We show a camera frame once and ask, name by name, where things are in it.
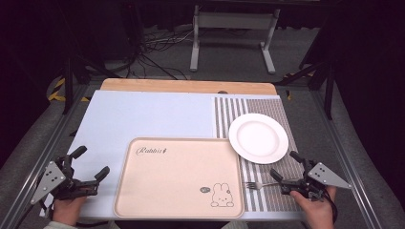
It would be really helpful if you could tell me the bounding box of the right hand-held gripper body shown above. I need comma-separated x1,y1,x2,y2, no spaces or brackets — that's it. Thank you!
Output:
281,158,352,201

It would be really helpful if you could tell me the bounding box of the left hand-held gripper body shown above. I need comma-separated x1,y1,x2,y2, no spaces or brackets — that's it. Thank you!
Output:
31,155,99,205

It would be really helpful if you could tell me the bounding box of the silver metal fork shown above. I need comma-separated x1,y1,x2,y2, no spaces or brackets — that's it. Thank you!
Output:
244,180,281,191

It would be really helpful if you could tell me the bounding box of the person's left hand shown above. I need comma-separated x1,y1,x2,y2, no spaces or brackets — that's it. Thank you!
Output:
52,195,88,227

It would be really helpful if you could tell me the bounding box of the person's right hand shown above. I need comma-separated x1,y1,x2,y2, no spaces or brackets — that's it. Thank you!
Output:
289,185,338,229

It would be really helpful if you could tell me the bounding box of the white round plate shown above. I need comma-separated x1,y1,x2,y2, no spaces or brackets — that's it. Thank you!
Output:
227,113,289,165

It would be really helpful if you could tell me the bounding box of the grey striped placemat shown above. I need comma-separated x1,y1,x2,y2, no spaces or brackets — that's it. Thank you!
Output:
212,95,305,214

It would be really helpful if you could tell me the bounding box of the yellow black floor tape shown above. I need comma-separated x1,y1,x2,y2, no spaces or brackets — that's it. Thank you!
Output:
47,77,92,103

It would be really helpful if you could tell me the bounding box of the black tripod stand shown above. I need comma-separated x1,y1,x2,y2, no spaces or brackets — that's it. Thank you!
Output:
61,53,122,115
276,60,335,121

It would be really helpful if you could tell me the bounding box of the light blue table mat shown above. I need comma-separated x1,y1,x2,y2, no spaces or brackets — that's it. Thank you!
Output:
39,90,305,222

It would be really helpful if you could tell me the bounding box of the pink rabbit print tray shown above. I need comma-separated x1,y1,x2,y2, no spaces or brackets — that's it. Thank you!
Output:
113,136,245,219

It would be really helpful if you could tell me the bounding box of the white metal stand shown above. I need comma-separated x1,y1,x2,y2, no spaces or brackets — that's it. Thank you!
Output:
189,4,282,75

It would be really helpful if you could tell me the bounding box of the aluminium frame rail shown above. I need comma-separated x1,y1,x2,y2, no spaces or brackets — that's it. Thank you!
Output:
309,90,383,229
0,84,94,229

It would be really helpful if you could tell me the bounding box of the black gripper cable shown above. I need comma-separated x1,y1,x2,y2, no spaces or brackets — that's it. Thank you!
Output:
323,187,339,223

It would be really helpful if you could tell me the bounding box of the bundle of floor cables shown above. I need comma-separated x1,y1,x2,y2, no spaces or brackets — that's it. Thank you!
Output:
127,28,195,80

